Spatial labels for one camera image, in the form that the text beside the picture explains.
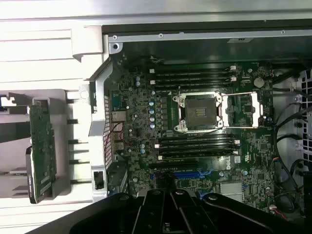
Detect silver chipset heat sink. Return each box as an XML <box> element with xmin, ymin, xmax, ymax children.
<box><xmin>219</xmin><ymin>181</ymin><xmax>244</xmax><ymax>203</ymax></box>

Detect blue expansion slot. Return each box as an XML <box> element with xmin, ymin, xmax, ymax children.
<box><xmin>150</xmin><ymin>171</ymin><xmax>214</xmax><ymax>179</ymax></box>

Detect green motherboard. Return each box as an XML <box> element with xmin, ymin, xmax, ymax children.
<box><xmin>107</xmin><ymin>58</ymin><xmax>276</xmax><ymax>213</ymax></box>

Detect black RAM slot white clips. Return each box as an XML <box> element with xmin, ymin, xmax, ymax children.
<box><xmin>149</xmin><ymin>66</ymin><xmax>236</xmax><ymax>75</ymax></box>
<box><xmin>150</xmin><ymin>76</ymin><xmax>236</xmax><ymax>85</ymax></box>
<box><xmin>155</xmin><ymin>138</ymin><xmax>241</xmax><ymax>149</ymax></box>
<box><xmin>158</xmin><ymin>150</ymin><xmax>239</xmax><ymax>161</ymax></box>

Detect black expansion slot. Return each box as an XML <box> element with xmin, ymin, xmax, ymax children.
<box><xmin>149</xmin><ymin>162</ymin><xmax>198</xmax><ymax>171</ymax></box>

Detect black plastic air shroud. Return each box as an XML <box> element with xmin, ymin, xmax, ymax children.
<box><xmin>301</xmin><ymin>170</ymin><xmax>312</xmax><ymax>204</ymax></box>

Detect grey parts rack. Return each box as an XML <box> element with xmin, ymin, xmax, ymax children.
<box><xmin>0</xmin><ymin>89</ymin><xmax>68</xmax><ymax>203</ymax></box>

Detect CPU socket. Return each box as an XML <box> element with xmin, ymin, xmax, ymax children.
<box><xmin>172</xmin><ymin>92</ymin><xmax>224</xmax><ymax>134</ymax></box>

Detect open black PC case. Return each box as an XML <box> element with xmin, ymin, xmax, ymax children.
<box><xmin>72</xmin><ymin>23</ymin><xmax>312</xmax><ymax>234</ymax></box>

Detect thick black wire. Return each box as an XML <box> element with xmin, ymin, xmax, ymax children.
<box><xmin>273</xmin><ymin>102</ymin><xmax>312</xmax><ymax>195</ymax></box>

